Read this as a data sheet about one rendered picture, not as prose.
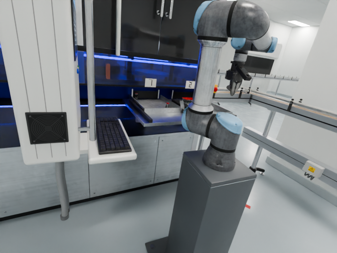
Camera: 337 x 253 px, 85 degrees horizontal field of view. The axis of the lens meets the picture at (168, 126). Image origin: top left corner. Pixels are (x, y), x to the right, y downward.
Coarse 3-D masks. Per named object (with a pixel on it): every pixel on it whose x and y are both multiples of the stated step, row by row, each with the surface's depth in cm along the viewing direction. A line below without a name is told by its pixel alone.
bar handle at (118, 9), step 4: (116, 0) 98; (120, 0) 98; (116, 4) 99; (120, 4) 99; (116, 8) 99; (120, 8) 100; (116, 12) 100; (120, 12) 100; (116, 16) 101; (120, 16) 101; (116, 20) 101; (120, 20) 102; (116, 24) 102; (120, 24) 103; (116, 28) 103; (116, 32) 103; (116, 36) 104; (116, 40) 105; (116, 44) 106; (116, 48) 107; (116, 52) 107
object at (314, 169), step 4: (308, 164) 153; (312, 164) 150; (316, 164) 151; (304, 168) 156; (308, 168) 153; (312, 168) 150; (316, 168) 148; (320, 168) 146; (324, 168) 147; (308, 172) 153; (312, 172) 150; (316, 172) 148; (320, 172) 146; (316, 176) 148
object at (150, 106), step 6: (162, 96) 144; (138, 102) 118; (144, 102) 132; (150, 102) 134; (156, 102) 137; (162, 102) 139; (168, 102) 136; (144, 108) 108; (150, 108) 110; (156, 108) 112; (162, 108) 114; (168, 108) 116; (174, 108) 118; (180, 108) 120
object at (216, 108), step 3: (177, 99) 141; (186, 105) 131; (213, 105) 143; (216, 105) 140; (216, 108) 140; (219, 108) 137; (222, 108) 135; (213, 111) 134; (216, 111) 135; (219, 111) 136; (222, 111) 135; (225, 111) 132; (228, 111) 130; (231, 111) 127
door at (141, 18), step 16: (96, 0) 100; (112, 0) 103; (128, 0) 107; (144, 0) 110; (160, 0) 114; (96, 16) 103; (112, 16) 106; (128, 16) 110; (144, 16) 114; (96, 32) 106; (112, 32) 109; (128, 32) 113; (144, 32) 117; (112, 48) 113; (128, 48) 117; (144, 48) 121
